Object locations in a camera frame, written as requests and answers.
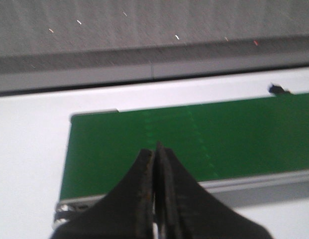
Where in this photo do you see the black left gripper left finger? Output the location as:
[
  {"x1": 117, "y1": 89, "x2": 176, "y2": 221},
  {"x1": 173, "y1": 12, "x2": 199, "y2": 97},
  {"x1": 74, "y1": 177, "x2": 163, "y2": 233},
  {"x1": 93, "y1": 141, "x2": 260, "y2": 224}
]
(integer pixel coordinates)
[{"x1": 51, "y1": 149, "x2": 154, "y2": 239}]

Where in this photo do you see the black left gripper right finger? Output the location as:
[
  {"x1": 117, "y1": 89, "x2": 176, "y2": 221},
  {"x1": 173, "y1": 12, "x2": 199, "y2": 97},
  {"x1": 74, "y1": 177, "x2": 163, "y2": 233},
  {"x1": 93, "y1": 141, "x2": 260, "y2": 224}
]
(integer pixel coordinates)
[{"x1": 154, "y1": 143, "x2": 272, "y2": 239}]

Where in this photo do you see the black conveyor drive pulley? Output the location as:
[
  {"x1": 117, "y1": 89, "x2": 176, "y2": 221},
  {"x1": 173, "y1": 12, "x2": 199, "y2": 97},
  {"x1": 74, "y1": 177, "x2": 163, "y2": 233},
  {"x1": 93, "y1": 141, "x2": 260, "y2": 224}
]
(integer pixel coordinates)
[{"x1": 52, "y1": 201, "x2": 96, "y2": 230}]

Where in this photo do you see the green conveyor belt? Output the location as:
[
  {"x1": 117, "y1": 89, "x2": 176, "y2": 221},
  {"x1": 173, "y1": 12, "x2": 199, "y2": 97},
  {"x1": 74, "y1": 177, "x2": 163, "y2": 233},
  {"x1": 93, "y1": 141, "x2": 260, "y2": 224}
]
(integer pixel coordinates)
[{"x1": 60, "y1": 93, "x2": 309, "y2": 199}]

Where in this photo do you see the grey granite counter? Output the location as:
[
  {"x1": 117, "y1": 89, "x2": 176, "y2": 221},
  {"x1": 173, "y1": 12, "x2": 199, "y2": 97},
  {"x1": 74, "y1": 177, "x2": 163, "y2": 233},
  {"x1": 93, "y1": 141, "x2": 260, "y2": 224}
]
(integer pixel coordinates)
[{"x1": 0, "y1": 0, "x2": 309, "y2": 96}]

